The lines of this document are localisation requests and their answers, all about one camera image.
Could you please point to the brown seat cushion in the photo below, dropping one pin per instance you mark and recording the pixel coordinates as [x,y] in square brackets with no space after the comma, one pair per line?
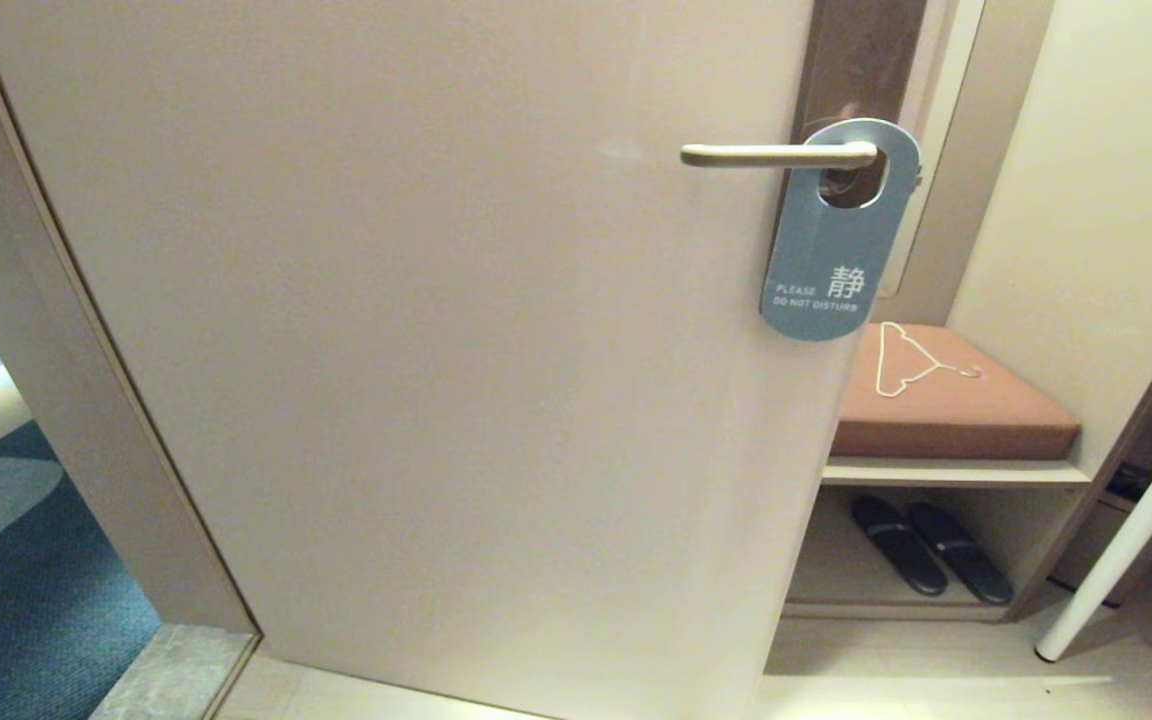
[956,420]

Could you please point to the blue do-not-disturb door hanger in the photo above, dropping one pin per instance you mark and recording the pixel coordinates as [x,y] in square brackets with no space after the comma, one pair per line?
[826,250]

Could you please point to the white table leg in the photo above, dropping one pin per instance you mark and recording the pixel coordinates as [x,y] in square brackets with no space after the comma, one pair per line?
[1126,540]

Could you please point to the beige room door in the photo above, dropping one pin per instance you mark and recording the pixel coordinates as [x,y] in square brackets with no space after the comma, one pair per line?
[436,350]

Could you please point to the brown metal lock plate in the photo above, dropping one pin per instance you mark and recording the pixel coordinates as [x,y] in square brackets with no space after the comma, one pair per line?
[856,60]

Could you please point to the black slipper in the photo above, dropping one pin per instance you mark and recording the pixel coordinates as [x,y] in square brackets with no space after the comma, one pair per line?
[961,555]
[901,548]

